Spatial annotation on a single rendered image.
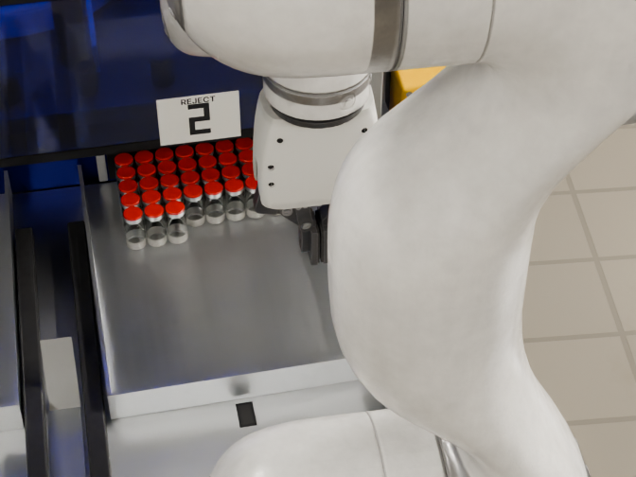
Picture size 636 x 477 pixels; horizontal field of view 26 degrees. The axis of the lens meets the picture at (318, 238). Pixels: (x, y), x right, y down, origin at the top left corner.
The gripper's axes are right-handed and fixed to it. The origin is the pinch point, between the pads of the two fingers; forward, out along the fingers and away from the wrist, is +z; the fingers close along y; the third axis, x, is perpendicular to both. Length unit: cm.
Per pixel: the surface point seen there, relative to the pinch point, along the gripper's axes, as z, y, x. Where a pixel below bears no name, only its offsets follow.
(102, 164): 19.3, 17.6, -35.9
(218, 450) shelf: 22.3, 10.2, 3.8
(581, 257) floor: 110, -72, -98
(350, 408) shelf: 22.3, -3.0, 1.2
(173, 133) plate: 9.9, 9.8, -28.2
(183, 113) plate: 7.3, 8.6, -28.2
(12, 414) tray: 20.0, 28.7, -2.3
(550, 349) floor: 110, -59, -75
